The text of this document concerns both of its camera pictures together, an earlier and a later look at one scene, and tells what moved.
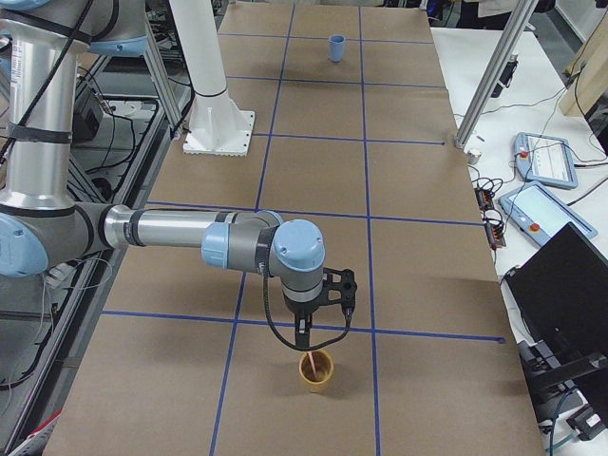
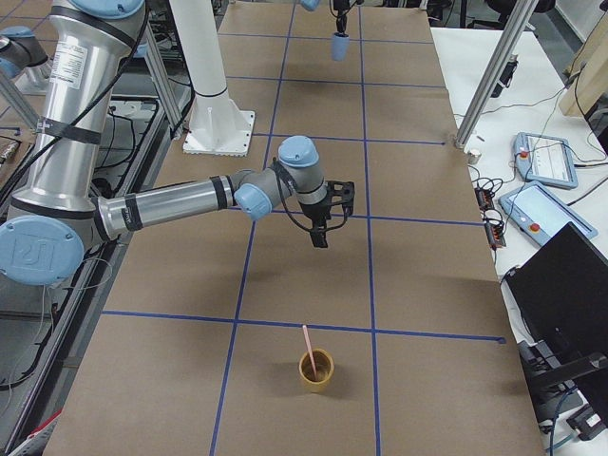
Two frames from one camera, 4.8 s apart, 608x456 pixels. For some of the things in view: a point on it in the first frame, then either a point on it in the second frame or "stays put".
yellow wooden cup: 316,369 stays put
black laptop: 562,292 stays put
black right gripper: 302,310 → 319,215
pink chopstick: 311,358 stays put
